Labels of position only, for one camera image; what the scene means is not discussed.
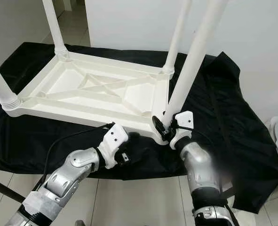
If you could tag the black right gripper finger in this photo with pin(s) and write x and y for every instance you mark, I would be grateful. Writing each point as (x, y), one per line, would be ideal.
(157, 125)

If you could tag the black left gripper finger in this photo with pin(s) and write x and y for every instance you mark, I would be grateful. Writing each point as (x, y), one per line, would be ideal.
(137, 151)

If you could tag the white plastic table top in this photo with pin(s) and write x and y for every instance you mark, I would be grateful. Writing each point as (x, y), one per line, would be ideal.
(138, 94)

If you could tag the white plastic table leg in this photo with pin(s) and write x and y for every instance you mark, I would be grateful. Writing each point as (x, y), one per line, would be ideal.
(178, 33)
(54, 26)
(193, 56)
(0, 87)

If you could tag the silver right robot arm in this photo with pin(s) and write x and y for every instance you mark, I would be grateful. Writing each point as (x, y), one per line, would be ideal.
(195, 160)

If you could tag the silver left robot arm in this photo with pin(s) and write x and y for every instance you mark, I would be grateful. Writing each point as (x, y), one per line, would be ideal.
(68, 176)

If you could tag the black table cloth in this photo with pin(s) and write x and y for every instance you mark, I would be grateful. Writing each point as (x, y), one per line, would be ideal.
(242, 127)

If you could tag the grey left robot foot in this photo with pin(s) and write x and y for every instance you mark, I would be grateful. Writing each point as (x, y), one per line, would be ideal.
(80, 223)

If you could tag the black metal table leg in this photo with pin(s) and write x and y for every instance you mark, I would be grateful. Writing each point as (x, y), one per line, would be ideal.
(7, 189)
(229, 191)

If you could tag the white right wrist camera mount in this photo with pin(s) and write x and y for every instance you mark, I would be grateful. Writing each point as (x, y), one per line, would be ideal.
(186, 120)

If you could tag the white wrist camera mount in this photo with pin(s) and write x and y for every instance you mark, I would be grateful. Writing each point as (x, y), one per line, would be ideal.
(115, 136)
(186, 120)

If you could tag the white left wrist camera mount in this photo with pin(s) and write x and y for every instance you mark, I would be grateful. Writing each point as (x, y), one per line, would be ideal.
(115, 136)

